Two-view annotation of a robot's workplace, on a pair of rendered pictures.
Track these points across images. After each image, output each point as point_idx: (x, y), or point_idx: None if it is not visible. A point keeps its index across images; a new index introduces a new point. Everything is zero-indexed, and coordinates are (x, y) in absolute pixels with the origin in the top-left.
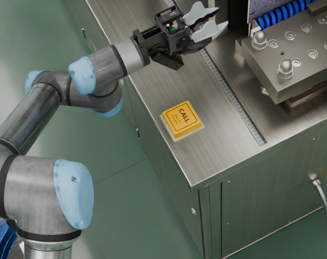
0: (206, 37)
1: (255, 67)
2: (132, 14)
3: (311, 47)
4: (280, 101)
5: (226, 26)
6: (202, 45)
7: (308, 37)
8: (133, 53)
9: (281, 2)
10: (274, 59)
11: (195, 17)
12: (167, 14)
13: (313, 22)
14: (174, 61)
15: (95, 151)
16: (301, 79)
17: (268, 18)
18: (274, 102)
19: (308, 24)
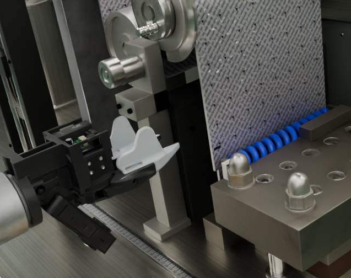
0: (144, 165)
1: (244, 220)
2: (36, 235)
3: (330, 169)
4: (308, 263)
5: (176, 149)
6: (139, 176)
7: (319, 161)
8: (2, 187)
9: (258, 134)
10: (275, 194)
11: (122, 149)
12: (66, 128)
13: (318, 145)
14: (95, 225)
15: None
16: (333, 207)
17: (246, 151)
18: (298, 266)
19: (312, 149)
